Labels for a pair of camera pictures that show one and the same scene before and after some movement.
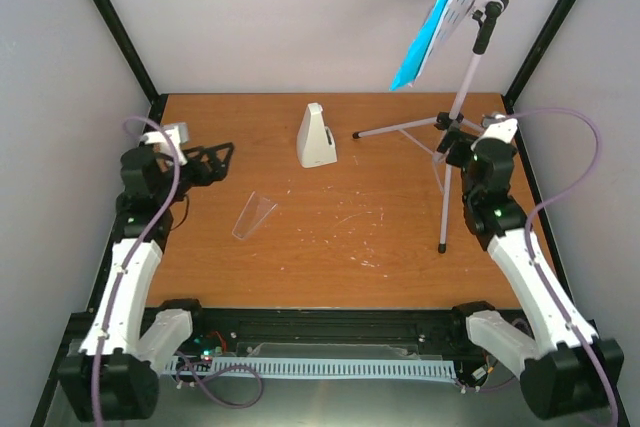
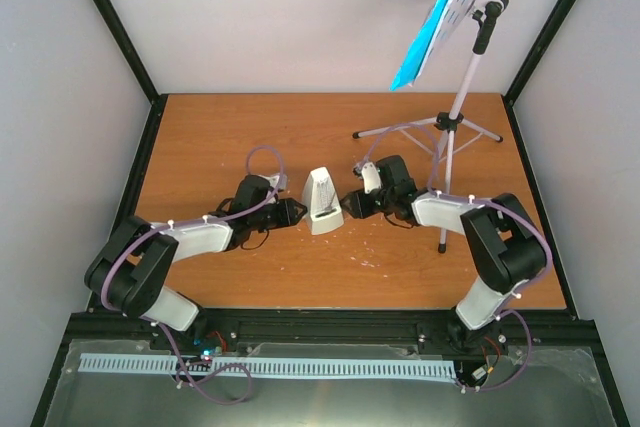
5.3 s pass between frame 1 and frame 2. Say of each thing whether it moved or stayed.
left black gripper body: moved
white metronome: moved
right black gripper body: moved
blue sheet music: stayed
